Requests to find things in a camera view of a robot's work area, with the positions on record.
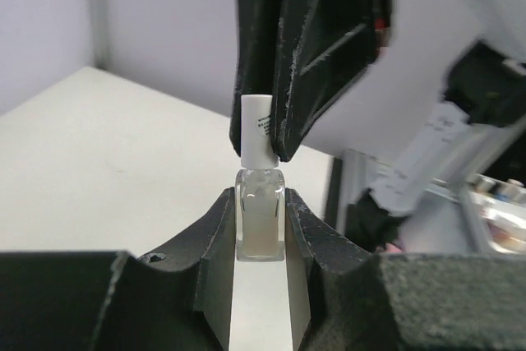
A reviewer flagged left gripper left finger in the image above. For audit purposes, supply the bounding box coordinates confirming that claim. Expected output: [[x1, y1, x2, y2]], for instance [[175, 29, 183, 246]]
[[1, 188, 235, 350]]

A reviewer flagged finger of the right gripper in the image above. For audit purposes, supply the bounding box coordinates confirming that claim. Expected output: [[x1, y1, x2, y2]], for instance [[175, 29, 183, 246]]
[[229, 0, 282, 155], [271, 0, 393, 162]]

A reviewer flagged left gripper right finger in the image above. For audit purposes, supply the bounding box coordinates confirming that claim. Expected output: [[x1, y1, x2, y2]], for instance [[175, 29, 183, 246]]
[[285, 189, 525, 350]]

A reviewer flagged clear nail polish bottle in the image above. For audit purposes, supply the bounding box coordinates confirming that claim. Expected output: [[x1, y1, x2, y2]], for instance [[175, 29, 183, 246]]
[[235, 169, 285, 262]]

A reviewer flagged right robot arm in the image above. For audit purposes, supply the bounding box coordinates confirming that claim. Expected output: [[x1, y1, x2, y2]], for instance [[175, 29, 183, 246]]
[[229, 0, 525, 260]]

